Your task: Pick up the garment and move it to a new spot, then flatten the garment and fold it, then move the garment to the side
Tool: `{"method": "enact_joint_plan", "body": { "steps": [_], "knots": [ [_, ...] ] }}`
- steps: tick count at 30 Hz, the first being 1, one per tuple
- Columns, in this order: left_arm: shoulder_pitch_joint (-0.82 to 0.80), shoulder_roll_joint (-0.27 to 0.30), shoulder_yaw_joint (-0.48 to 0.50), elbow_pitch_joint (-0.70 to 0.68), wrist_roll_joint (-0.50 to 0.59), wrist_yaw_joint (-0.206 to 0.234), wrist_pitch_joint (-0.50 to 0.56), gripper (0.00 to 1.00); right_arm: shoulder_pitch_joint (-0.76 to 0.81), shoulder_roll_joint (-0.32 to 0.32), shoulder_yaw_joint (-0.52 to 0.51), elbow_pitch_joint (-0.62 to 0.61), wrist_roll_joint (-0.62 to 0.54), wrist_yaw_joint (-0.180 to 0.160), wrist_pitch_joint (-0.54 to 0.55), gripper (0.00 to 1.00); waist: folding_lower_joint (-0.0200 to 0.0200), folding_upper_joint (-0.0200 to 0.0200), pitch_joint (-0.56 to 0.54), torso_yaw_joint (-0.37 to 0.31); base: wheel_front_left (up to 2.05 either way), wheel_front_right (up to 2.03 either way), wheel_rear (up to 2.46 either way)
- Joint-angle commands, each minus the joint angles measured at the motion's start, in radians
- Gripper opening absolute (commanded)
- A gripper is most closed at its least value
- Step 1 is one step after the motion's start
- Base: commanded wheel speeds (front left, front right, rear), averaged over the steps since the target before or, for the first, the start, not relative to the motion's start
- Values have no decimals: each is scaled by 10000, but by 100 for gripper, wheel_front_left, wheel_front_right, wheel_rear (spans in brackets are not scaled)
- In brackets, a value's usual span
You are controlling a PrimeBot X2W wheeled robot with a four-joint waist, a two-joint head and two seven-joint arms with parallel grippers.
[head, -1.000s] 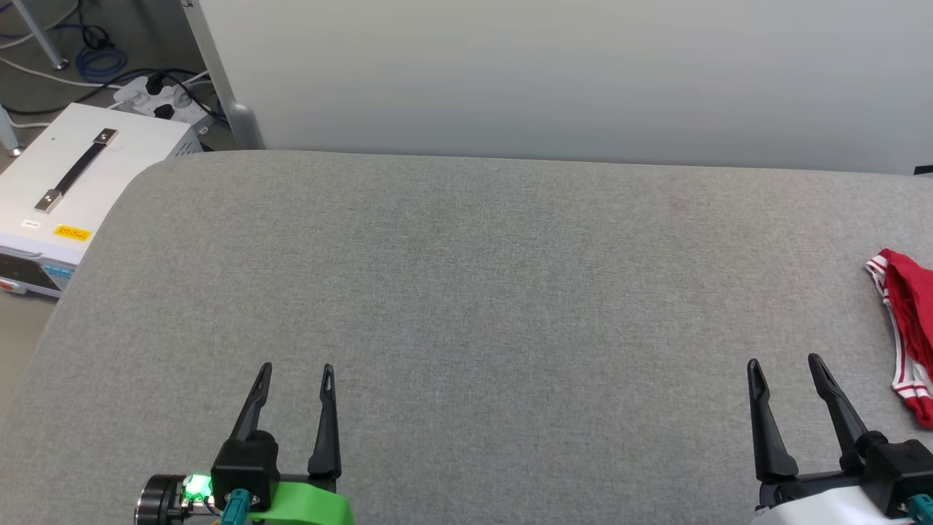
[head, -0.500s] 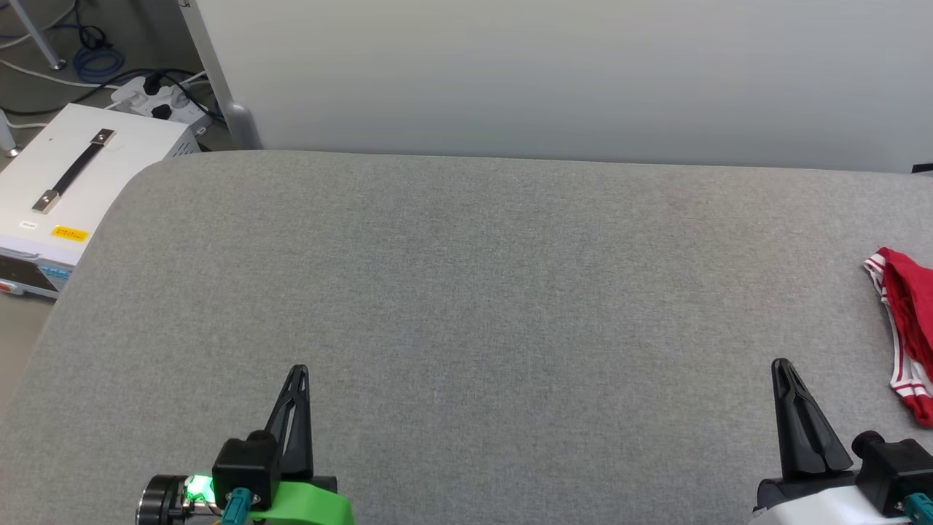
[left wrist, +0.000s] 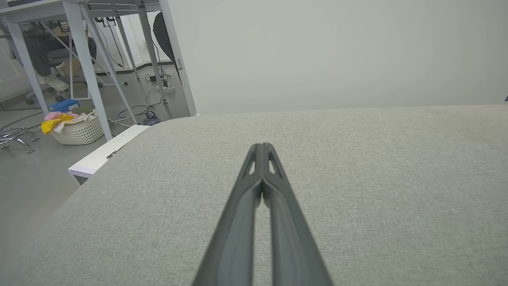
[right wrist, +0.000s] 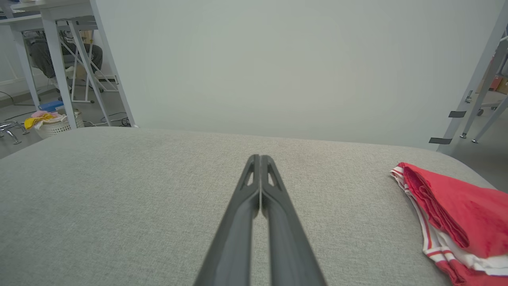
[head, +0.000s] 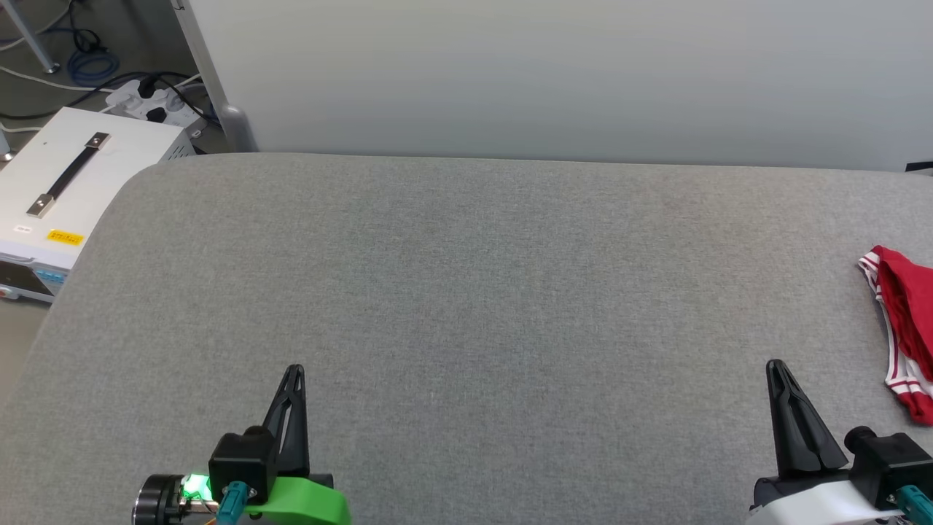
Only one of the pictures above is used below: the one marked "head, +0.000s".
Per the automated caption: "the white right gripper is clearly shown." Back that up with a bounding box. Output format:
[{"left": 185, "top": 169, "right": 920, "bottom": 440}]
[{"left": 751, "top": 359, "right": 905, "bottom": 525}]

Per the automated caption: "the black strap box handle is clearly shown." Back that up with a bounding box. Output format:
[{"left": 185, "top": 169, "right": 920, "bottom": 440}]
[{"left": 27, "top": 133, "right": 112, "bottom": 218}]

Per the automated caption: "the teal plug left camera cable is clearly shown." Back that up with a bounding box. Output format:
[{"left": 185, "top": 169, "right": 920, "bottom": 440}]
[{"left": 215, "top": 481, "right": 253, "bottom": 525}]

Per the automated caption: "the blue coiled cable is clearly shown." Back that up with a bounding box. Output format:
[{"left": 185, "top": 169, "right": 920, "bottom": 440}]
[{"left": 68, "top": 45, "right": 120, "bottom": 82}]

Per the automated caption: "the black power cable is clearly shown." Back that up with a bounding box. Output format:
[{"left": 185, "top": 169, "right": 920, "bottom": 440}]
[{"left": 0, "top": 69, "right": 219, "bottom": 123}]

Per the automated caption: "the white equipment box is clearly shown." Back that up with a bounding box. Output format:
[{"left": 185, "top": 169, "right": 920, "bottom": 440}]
[{"left": 0, "top": 107, "right": 196, "bottom": 303}]

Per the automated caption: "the white floor cable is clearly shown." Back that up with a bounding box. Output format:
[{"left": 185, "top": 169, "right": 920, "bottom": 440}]
[{"left": 0, "top": 64, "right": 117, "bottom": 96}]

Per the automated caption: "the grey rounded partition foot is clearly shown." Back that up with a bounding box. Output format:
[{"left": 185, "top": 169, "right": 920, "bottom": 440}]
[{"left": 219, "top": 106, "right": 257, "bottom": 154}]

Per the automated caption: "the grey metal table leg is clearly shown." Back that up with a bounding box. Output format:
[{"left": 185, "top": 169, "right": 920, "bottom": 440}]
[{"left": 0, "top": 0, "right": 60, "bottom": 76}]

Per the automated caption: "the teal plug right camera cable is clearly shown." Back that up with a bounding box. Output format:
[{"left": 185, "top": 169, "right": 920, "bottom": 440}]
[{"left": 895, "top": 485, "right": 933, "bottom": 525}]

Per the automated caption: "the red white basketball jersey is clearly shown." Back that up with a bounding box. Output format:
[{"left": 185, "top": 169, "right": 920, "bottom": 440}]
[{"left": 857, "top": 245, "right": 933, "bottom": 427}]

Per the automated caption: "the pale grey partition panel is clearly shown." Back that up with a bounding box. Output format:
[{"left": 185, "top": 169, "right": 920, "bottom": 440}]
[{"left": 171, "top": 0, "right": 933, "bottom": 173}]

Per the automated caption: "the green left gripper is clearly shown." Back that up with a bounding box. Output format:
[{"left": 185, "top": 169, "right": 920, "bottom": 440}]
[{"left": 133, "top": 365, "right": 351, "bottom": 525}]

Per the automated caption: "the teal plug camera cable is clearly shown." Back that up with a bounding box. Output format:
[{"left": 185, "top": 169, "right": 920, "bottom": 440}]
[
  {"left": 215, "top": 481, "right": 253, "bottom": 525},
  {"left": 895, "top": 485, "right": 933, "bottom": 525}
]

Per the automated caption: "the white power strip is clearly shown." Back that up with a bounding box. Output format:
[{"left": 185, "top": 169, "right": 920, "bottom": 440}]
[{"left": 106, "top": 79, "right": 208, "bottom": 133}]

